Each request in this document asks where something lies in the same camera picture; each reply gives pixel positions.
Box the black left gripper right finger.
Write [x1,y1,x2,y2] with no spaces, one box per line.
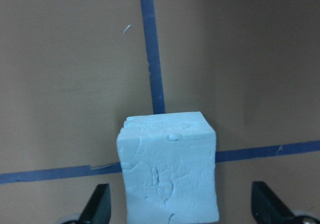
[251,181,295,224]

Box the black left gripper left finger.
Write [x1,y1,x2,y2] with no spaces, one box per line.
[78,183,111,224]

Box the light blue foam block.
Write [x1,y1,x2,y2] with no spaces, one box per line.
[116,111,220,224]

